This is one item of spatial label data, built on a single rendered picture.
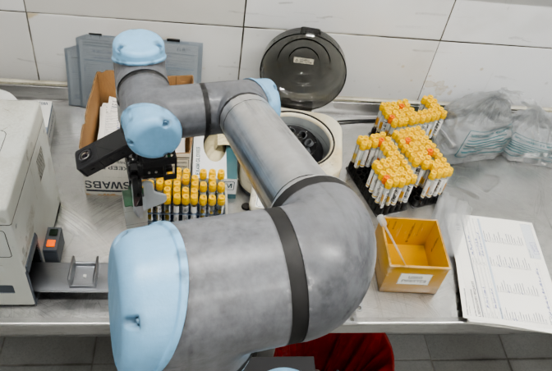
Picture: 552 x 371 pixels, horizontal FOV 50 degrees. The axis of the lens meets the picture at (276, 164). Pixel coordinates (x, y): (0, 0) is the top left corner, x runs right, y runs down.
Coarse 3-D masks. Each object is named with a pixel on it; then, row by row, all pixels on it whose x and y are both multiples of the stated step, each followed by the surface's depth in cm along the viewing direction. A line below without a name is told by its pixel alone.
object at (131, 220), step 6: (126, 210) 106; (132, 210) 107; (126, 216) 107; (132, 216) 108; (144, 216) 109; (126, 222) 109; (132, 222) 109; (138, 222) 110; (144, 222) 110; (126, 228) 110
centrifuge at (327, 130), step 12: (288, 108) 151; (288, 120) 150; (300, 120) 150; (312, 120) 148; (324, 120) 149; (312, 132) 150; (324, 132) 146; (336, 132) 146; (324, 144) 148; (336, 144) 143; (324, 156) 149; (336, 156) 140; (240, 168) 141; (324, 168) 137; (336, 168) 138; (240, 180) 143; (252, 192) 138; (252, 204) 137
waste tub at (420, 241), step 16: (400, 224) 132; (416, 224) 133; (432, 224) 133; (384, 240) 126; (400, 240) 137; (416, 240) 137; (432, 240) 133; (384, 256) 126; (416, 256) 136; (432, 256) 133; (384, 272) 125; (400, 272) 123; (416, 272) 124; (432, 272) 124; (384, 288) 128; (400, 288) 128; (416, 288) 128; (432, 288) 128
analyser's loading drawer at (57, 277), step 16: (96, 256) 118; (32, 272) 117; (48, 272) 117; (64, 272) 118; (80, 272) 118; (96, 272) 116; (48, 288) 115; (64, 288) 115; (80, 288) 115; (96, 288) 116
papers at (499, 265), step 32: (480, 224) 144; (512, 224) 146; (480, 256) 137; (512, 256) 139; (480, 288) 131; (512, 288) 132; (544, 288) 133; (480, 320) 125; (512, 320) 126; (544, 320) 127
